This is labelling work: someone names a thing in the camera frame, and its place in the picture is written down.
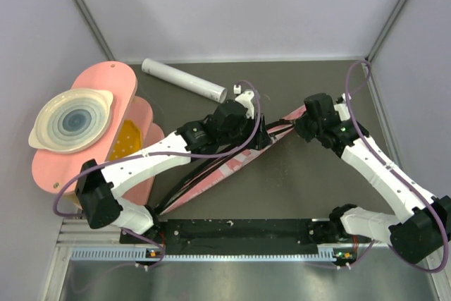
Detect white shuttlecock tube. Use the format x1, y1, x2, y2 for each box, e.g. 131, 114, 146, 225
142, 58, 228, 103

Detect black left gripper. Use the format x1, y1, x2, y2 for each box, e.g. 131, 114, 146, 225
219, 112, 272, 151

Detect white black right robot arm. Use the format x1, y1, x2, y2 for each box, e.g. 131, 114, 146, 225
295, 93, 450, 264

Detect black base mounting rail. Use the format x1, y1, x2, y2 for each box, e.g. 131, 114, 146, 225
119, 218, 357, 256

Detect pink racket cover bag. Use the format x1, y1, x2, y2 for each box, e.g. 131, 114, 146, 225
156, 106, 306, 215

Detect white blue ceramic dish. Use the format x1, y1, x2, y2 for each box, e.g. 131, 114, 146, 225
28, 88, 114, 154

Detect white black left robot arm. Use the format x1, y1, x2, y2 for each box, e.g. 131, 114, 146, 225
75, 91, 261, 242

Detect aluminium frame rail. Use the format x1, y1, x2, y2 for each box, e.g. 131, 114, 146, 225
42, 57, 451, 301

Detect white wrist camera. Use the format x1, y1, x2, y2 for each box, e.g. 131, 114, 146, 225
233, 85, 256, 119
334, 93, 351, 121

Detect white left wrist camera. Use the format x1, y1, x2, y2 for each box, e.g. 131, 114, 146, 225
233, 85, 256, 119

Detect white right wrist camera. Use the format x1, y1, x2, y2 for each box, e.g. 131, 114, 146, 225
334, 93, 351, 121

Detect yellow plastic plate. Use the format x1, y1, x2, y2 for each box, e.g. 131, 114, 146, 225
109, 120, 142, 161

